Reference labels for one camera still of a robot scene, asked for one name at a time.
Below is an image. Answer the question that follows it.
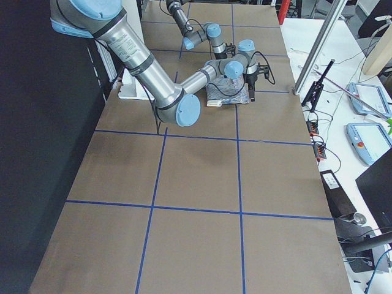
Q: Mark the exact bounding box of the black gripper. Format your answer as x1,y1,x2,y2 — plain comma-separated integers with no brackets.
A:
213,45,227,59
246,73,257,102

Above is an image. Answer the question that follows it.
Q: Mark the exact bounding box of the navy white striped polo shirt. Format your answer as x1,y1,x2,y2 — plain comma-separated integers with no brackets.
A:
206,75,251,107

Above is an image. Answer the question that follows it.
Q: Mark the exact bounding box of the black monitor arm base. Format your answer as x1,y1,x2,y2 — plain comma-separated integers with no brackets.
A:
334,217,391,273

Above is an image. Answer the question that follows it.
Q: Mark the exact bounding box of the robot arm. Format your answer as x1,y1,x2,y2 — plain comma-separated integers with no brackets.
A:
166,0,228,59
50,1,258,127

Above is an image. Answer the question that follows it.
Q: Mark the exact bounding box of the red object at edge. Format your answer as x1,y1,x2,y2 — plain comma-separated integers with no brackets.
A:
277,0,291,25

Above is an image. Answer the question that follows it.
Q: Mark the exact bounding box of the orange black usb hub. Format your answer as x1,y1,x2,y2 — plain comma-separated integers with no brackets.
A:
306,121,319,137

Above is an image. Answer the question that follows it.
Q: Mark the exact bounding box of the metal reacher grabber tool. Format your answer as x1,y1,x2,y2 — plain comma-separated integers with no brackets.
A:
313,69,391,135

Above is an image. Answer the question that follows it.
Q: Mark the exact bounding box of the far blue teach pendant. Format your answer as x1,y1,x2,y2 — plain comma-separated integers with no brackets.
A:
347,83,391,117

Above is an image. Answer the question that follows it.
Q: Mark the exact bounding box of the blue teach pendant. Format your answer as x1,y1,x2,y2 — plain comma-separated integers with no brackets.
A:
346,122,391,165
347,83,391,117

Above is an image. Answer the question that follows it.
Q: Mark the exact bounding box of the brown paper table cover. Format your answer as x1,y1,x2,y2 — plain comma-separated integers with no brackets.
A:
29,3,351,293

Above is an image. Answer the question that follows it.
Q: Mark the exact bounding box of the near blue teach pendant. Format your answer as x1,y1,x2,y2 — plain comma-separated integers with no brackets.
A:
346,122,391,165

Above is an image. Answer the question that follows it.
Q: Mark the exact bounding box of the wooden board leaning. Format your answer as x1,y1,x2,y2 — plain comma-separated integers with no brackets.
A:
363,15,391,75

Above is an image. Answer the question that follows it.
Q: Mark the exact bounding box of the black box white label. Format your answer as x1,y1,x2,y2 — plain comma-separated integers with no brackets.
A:
320,170,356,218

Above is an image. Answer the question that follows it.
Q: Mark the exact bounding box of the black monitor right side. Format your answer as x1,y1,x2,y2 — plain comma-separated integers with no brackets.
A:
356,149,392,227

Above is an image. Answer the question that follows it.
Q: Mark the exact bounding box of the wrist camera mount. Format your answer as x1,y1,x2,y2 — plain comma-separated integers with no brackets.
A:
257,63,270,80
225,43,236,56

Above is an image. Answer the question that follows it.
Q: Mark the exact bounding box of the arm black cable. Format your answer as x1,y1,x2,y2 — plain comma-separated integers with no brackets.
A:
251,51,276,86

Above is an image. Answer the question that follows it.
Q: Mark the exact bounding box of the black camera tripod stand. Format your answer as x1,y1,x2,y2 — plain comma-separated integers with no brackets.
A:
301,59,335,113

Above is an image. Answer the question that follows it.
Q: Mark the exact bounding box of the aluminium frame post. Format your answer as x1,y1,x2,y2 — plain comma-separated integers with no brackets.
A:
293,0,347,95

